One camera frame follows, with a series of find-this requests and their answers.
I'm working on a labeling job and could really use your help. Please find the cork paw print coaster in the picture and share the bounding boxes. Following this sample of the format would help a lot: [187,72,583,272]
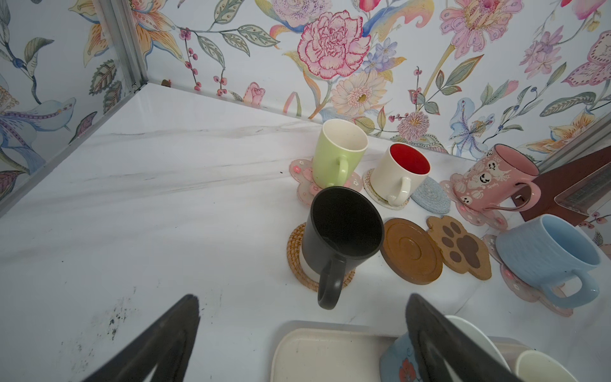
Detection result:
[426,216,492,280]

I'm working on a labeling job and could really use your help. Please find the pink flower coaster left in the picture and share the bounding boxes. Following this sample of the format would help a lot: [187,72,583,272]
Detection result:
[289,159,363,206]

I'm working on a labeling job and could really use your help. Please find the multicolour zigzag woven coaster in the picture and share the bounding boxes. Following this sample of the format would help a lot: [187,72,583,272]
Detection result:
[362,168,411,210]

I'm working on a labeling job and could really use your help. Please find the red inside white mug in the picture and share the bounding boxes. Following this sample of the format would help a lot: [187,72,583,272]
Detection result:
[370,143,431,207]

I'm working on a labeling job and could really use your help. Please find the black mug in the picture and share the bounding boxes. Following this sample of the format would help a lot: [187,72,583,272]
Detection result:
[302,186,385,310]

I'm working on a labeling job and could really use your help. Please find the cream white mug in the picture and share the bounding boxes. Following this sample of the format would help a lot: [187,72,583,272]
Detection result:
[514,350,578,382]

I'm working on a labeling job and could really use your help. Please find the beige serving tray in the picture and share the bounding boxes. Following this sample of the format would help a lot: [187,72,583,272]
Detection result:
[270,321,531,382]

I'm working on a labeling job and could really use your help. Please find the pink flower coaster front right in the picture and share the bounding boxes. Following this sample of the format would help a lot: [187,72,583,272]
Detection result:
[482,234,574,318]

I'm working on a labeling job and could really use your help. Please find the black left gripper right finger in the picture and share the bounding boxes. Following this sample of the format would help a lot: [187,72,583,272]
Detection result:
[405,294,520,381]

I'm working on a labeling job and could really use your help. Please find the round rattan woven coaster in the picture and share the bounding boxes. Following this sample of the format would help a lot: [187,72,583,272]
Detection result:
[285,222,356,293]

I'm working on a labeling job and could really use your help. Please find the pink flower coaster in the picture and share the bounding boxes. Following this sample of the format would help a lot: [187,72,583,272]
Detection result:
[289,159,363,206]
[482,234,574,318]
[440,181,509,231]

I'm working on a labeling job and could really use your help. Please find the pink mug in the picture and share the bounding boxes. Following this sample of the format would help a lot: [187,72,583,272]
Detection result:
[451,144,541,213]

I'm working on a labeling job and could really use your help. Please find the white mug green outside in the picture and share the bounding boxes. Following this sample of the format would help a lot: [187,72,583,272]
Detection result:
[313,119,369,189]

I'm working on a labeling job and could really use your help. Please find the red-brown wooden metronome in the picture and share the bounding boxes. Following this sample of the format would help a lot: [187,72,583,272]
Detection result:
[520,146,610,226]

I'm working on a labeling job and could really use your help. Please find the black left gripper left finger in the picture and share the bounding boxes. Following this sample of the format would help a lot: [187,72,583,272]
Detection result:
[86,294,200,381]

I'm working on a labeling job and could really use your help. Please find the pink flower coaster back right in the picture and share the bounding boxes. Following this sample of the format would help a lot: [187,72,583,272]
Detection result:
[440,181,509,231]

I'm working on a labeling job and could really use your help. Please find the light blue woven coaster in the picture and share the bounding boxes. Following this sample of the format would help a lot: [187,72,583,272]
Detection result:
[411,178,451,215]

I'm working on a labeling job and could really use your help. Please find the round brown wooden coaster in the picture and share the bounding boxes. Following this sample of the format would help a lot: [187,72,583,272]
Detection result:
[381,218,443,285]

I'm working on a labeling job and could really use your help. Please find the light blue mug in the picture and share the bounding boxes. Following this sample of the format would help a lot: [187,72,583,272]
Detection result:
[496,214,602,309]

